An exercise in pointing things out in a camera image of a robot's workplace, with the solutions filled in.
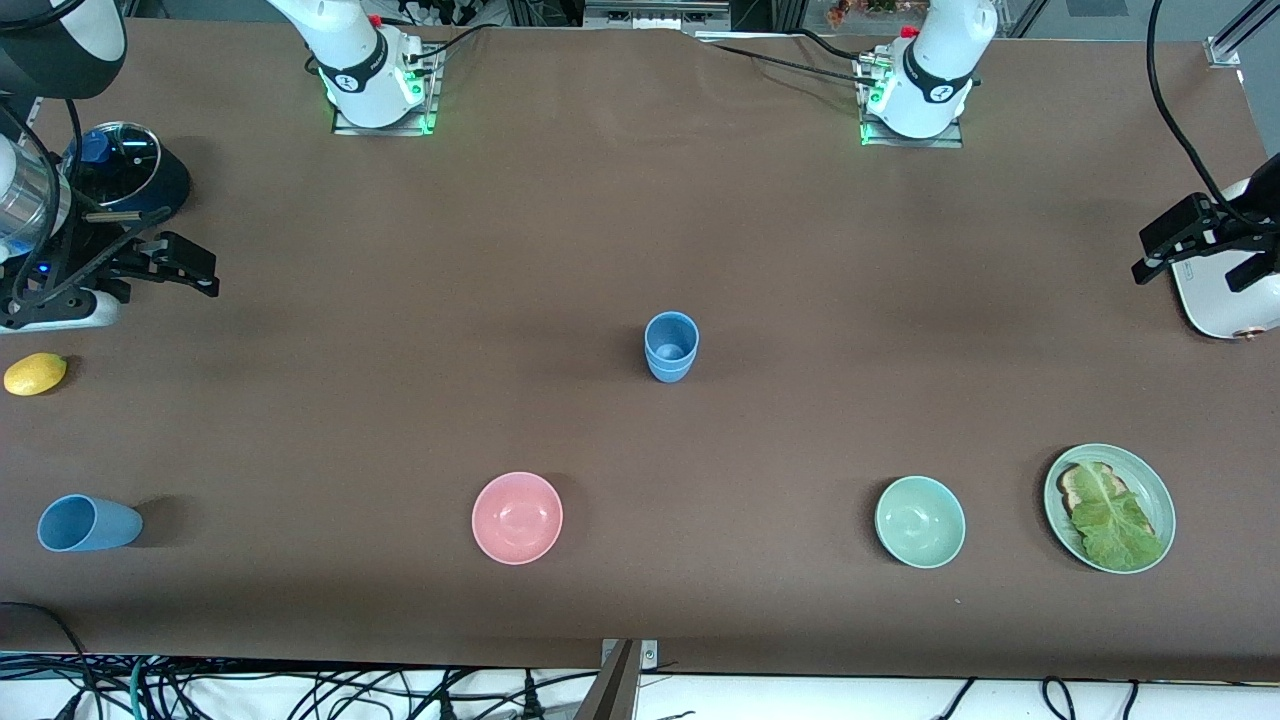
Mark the pink bowl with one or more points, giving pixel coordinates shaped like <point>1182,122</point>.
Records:
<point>517,518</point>

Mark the metal table bracket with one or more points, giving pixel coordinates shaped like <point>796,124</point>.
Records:
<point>648,655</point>

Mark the white toaster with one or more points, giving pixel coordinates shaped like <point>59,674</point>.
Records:
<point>1215,310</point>

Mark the blue plastic cup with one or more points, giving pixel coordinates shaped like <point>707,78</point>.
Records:
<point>670,335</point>
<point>670,375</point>
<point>100,525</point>

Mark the yellow lemon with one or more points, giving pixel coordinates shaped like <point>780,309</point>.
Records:
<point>35,374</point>

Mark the glass saucepan lid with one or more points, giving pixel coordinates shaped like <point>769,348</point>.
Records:
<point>125,160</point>

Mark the pale green bowl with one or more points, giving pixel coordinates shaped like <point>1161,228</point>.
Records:
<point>920,522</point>

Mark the pale green plate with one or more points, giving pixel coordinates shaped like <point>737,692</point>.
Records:
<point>1150,475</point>

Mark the dark blue saucepan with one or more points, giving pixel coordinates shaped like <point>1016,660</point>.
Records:
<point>170,190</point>

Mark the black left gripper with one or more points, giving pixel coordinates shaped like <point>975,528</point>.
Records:
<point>1243,222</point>

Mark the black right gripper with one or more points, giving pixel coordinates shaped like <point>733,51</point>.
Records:
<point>72,258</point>

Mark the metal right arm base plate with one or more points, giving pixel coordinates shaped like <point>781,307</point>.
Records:
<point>385,131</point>

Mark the toasted bread slice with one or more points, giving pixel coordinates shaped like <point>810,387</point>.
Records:
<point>1072,490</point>

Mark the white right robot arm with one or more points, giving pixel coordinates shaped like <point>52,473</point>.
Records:
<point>360,70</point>

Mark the aluminium frame profile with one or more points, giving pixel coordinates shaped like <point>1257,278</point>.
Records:
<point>1235,40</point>

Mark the grey power strip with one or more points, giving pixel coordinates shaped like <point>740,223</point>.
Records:
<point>655,12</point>

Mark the orange artificial flowers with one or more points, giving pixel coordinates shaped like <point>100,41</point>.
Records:
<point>850,10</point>

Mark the brown table mat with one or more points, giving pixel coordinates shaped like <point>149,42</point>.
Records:
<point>640,600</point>

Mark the dark metal bar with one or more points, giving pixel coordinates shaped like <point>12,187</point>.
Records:
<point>610,690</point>

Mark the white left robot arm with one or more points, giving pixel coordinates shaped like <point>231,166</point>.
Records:
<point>930,80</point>

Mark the green lettuce leaf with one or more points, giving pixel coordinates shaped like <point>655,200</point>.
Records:
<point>1115,525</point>

